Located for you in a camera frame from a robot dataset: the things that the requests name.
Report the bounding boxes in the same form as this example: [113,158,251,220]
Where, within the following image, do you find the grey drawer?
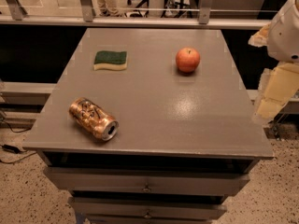
[69,198,226,220]
[44,167,249,196]

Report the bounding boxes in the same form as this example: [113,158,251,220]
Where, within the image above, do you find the black office chair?
[125,0,150,19]

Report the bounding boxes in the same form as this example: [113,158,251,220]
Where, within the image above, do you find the top grey drawer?
[44,167,249,196]

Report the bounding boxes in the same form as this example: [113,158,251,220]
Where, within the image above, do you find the red apple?
[176,47,201,73]

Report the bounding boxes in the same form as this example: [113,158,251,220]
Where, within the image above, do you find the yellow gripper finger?
[249,24,270,48]

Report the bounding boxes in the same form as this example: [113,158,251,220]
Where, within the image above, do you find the person legs beige trousers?
[97,0,121,17]

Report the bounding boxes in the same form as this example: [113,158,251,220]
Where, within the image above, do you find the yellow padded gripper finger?
[252,62,299,124]

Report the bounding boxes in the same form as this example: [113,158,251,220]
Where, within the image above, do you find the grey drawer cabinet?
[24,28,273,224]

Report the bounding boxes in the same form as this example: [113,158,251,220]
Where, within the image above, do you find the metal railing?
[0,0,270,30]

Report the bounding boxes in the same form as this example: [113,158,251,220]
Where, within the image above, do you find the gold soda can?
[68,97,119,141]

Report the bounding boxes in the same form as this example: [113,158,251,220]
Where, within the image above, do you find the black floor cable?
[0,109,37,165]

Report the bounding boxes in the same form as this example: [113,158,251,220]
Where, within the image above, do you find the green and yellow sponge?
[93,50,127,70]

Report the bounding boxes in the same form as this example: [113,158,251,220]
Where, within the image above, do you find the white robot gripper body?
[267,0,299,63]

